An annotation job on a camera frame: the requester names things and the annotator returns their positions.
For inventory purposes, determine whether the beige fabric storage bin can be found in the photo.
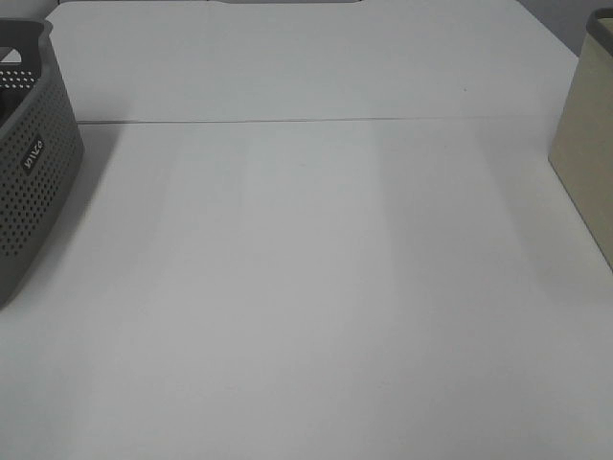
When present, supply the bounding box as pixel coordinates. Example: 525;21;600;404
548;8;612;265

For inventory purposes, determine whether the grey perforated plastic basket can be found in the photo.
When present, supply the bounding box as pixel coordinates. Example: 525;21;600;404
1;18;84;305

